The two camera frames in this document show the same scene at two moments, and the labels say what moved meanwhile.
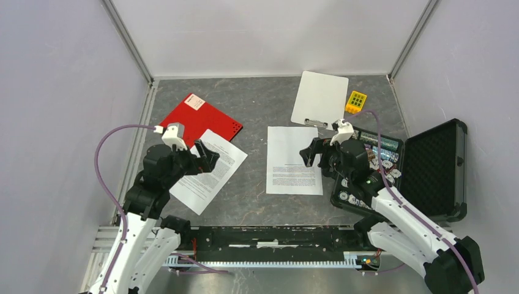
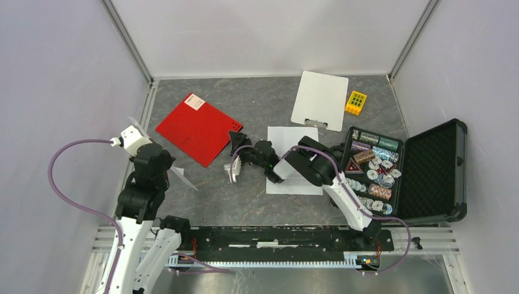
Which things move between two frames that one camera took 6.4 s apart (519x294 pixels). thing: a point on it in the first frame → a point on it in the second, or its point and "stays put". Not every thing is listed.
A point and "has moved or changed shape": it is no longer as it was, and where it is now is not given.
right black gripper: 317,145 → 239,139
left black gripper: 197,166 → 169,158
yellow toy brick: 355,102 stays put
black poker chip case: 428,171 stays put
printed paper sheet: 287,173 stays put
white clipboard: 320,100 stays put
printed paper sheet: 196,190 has moved or changed shape
